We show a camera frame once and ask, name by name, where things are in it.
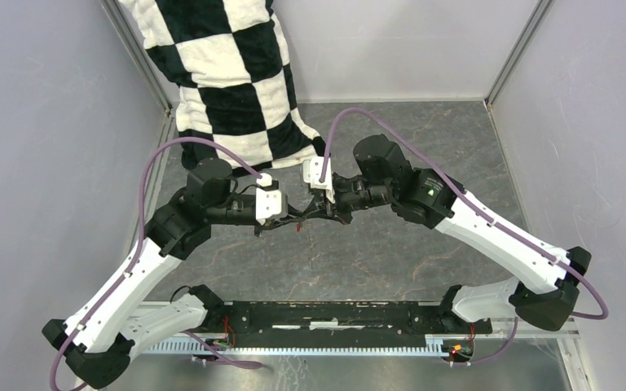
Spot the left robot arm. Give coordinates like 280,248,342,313
42,158,289,390

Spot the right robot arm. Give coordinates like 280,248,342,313
302,134,591,332

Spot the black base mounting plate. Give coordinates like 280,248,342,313
192,301,492,349

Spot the black white checkered blanket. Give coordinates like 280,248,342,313
124,1,326,177

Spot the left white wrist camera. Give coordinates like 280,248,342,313
255,173,288,213

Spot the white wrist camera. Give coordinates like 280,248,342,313
255,173,288,213
302,156,336,204

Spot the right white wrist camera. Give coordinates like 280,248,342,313
302,156,336,204

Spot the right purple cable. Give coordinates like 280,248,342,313
318,107,611,367

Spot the white slotted cable duct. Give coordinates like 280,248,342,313
144,336,448,358

